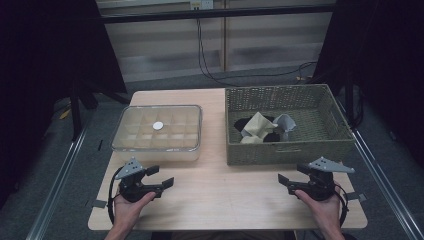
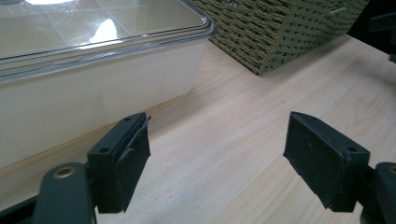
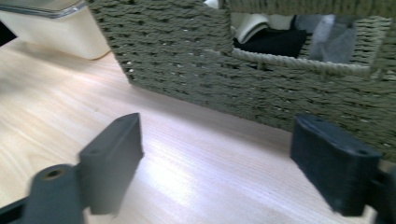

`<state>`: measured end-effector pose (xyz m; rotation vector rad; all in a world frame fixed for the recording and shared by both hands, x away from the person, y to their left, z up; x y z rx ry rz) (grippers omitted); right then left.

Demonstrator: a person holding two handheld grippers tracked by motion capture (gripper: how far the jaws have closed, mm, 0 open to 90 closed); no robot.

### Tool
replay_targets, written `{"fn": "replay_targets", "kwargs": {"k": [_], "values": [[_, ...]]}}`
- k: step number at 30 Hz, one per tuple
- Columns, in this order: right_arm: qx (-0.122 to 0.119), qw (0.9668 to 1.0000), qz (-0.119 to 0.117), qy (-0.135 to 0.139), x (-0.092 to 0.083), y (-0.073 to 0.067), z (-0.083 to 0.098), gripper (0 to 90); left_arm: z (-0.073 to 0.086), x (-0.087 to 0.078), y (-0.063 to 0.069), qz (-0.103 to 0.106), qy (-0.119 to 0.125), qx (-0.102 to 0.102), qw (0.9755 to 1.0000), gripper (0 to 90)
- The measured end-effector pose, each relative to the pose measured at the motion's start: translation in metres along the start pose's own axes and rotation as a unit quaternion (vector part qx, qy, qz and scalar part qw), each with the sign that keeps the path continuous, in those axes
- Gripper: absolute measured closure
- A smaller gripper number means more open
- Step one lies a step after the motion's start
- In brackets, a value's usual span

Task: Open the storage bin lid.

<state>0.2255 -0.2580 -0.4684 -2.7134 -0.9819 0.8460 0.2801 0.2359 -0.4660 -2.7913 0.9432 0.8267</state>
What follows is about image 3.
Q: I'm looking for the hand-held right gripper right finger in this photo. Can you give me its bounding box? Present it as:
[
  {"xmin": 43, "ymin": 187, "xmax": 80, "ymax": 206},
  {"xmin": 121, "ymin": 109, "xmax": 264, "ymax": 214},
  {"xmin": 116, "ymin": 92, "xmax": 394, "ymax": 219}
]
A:
[{"xmin": 290, "ymin": 113, "xmax": 383, "ymax": 217}]

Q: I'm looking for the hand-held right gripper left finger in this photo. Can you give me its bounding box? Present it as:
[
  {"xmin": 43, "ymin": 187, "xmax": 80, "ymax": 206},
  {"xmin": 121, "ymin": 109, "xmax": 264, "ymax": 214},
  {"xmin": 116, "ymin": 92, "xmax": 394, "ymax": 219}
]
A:
[{"xmin": 78, "ymin": 112, "xmax": 145, "ymax": 217}]

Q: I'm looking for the green woven basket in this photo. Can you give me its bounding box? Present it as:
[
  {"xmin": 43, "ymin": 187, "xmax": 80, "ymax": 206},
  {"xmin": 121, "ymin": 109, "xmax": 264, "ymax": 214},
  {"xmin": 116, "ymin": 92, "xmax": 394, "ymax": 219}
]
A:
[{"xmin": 85, "ymin": 0, "xmax": 396, "ymax": 162}]

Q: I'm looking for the grey sock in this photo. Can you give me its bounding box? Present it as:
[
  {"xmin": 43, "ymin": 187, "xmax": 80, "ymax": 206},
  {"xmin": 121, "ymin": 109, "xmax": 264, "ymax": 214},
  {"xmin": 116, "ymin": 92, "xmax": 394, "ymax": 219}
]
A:
[{"xmin": 295, "ymin": 13, "xmax": 358, "ymax": 64}]

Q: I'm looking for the cream divided storage box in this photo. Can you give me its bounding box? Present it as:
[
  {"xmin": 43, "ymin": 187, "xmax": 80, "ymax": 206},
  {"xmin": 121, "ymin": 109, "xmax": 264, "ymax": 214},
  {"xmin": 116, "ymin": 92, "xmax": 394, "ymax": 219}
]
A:
[{"xmin": 0, "ymin": 6, "xmax": 111, "ymax": 61}]

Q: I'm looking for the black sock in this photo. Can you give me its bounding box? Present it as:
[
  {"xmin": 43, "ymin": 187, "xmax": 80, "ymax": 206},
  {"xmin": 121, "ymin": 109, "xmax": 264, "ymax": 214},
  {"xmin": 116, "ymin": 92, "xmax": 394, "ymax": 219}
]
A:
[{"xmin": 233, "ymin": 27, "xmax": 309, "ymax": 59}]

